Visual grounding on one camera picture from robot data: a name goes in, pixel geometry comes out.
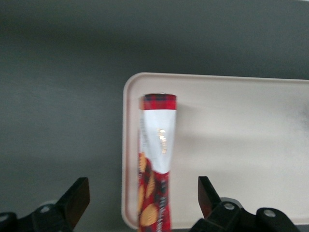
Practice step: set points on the red tartan cookie box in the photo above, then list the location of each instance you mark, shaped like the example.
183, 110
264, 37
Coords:
157, 145

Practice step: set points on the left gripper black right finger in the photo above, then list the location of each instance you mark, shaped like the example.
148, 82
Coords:
208, 198

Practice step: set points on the beige plastic tray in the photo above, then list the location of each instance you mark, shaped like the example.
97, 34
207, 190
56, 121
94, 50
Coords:
229, 145

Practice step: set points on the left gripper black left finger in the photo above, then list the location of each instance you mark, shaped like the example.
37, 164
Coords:
74, 200

